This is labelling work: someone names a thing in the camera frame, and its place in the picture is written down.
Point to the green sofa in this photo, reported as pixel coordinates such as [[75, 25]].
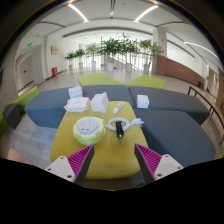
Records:
[[146, 82], [98, 79]]

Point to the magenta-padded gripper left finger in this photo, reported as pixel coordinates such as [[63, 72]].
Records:
[[61, 166]]

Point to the large white box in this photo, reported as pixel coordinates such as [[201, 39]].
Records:
[[99, 102]]

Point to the small white cube box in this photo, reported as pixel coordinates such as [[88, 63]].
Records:
[[142, 101]]

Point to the pink-white wet wipes pack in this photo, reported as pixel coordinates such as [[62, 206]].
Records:
[[77, 105]]

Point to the wooden shelf unit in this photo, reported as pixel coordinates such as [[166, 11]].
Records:
[[221, 86]]

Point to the white door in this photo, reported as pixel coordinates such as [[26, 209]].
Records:
[[26, 73]]

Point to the red fire extinguisher box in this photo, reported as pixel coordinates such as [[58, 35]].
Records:
[[54, 72]]

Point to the yellowish wall picture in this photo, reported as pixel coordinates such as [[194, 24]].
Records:
[[54, 50]]

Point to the round yellow-green power strip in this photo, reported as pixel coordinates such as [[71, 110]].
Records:
[[88, 130]]

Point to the wooden bench with black frame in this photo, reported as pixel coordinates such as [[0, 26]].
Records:
[[200, 91]]

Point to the green exit sign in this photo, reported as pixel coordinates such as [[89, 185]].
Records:
[[30, 44]]

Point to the long grey sofa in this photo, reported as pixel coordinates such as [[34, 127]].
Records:
[[43, 110]]

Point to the black charger block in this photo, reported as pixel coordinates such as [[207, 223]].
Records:
[[119, 130]]

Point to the green bench seat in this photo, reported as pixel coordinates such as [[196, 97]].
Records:
[[25, 96]]

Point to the row of potted plants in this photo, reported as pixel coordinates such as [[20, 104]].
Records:
[[111, 46]]

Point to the dark grey stool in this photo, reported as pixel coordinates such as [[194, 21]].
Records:
[[11, 116]]

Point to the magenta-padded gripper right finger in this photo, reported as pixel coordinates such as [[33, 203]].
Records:
[[166, 165]]

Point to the white tube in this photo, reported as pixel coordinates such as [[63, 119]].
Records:
[[118, 107]]

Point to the ceiling light strips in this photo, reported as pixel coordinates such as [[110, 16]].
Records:
[[77, 12]]

